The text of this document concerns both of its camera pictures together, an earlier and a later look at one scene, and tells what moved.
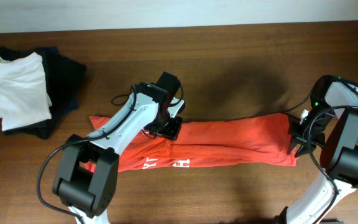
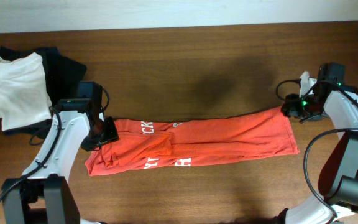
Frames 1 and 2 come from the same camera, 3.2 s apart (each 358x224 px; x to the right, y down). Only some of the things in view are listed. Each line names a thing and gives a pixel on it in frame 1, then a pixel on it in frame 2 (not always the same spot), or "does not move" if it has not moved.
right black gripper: [304, 139] → [291, 107]
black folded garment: [64, 78] does not move
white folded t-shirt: [19, 94] does not move
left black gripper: [169, 131] → [109, 130]
